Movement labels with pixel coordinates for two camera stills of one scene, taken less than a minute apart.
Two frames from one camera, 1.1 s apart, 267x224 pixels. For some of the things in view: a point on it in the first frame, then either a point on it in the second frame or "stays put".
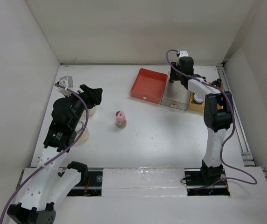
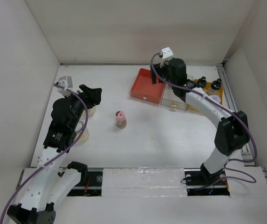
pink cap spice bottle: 121,121 stays put
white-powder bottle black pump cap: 217,82 stays put
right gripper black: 173,74 → 153,75
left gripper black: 91,96 stays put
